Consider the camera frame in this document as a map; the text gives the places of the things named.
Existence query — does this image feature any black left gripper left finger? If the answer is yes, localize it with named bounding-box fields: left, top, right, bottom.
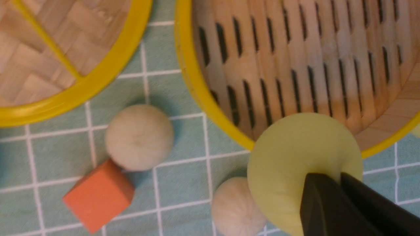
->
left=300, top=173, right=383, bottom=236

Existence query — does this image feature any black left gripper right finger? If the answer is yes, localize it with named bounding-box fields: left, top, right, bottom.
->
left=341, top=173, right=420, bottom=236

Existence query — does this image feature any yellow-green bun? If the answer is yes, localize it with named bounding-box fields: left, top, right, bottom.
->
left=247, top=113, right=363, bottom=236

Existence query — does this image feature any white bun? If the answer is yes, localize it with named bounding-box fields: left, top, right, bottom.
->
left=105, top=104, right=175, bottom=171
left=211, top=177, right=267, bottom=236

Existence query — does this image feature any bamboo steamer basket yellow rim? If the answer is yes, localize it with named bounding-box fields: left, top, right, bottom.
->
left=175, top=0, right=419, bottom=157

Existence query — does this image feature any bamboo steamer lid yellow rim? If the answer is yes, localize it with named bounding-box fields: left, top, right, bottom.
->
left=0, top=0, right=153, bottom=127

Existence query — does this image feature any orange cube block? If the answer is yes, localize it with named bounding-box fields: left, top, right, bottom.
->
left=62, top=159, right=135, bottom=234

